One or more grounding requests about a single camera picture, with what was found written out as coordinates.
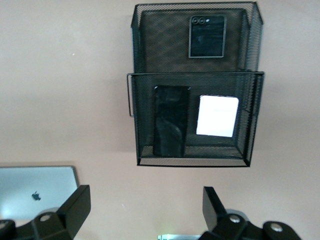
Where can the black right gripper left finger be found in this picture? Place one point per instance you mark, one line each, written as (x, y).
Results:
(75, 207)

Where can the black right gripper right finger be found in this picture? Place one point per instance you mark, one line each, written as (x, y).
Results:
(217, 215)

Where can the lavender Huawei phone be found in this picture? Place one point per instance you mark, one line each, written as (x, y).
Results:
(217, 115)

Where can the tall black smartphone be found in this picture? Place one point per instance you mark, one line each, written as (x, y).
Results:
(170, 120)

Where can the small black flip phone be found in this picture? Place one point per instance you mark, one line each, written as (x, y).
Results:
(206, 37)

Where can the silver closed laptop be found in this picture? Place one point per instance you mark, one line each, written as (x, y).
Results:
(25, 185)

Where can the black mesh two-tier tray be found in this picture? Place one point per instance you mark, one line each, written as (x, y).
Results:
(162, 37)

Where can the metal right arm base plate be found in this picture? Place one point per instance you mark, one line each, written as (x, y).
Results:
(180, 237)

